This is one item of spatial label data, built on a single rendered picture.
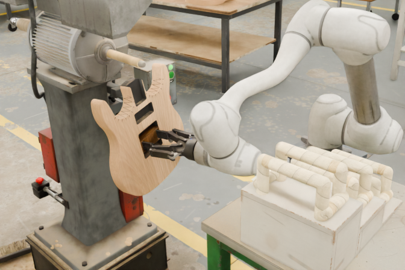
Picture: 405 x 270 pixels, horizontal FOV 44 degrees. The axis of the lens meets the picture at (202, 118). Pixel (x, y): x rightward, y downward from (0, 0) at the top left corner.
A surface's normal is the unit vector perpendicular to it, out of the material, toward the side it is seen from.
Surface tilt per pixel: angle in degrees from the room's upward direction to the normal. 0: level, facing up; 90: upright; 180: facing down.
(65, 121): 90
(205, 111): 42
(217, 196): 0
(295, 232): 90
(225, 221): 0
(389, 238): 0
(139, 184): 85
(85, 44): 86
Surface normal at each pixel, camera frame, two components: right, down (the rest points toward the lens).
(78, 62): 0.30, 0.47
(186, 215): -0.03, -0.90
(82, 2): -0.70, 0.33
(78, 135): 0.72, 0.29
